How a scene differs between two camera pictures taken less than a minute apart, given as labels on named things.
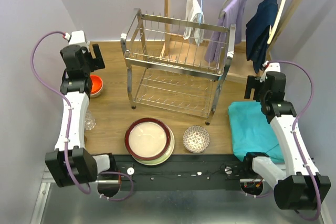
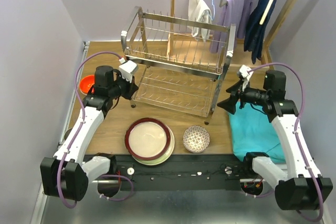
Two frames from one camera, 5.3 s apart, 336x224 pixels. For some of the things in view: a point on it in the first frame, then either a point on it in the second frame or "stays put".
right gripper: x=254 y=82 -> x=229 y=104
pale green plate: x=164 y=158 stays put
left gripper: x=97 y=57 -> x=128 y=87
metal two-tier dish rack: x=176 y=65 stays put
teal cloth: x=251 y=131 stays put
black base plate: x=192 y=172 stays put
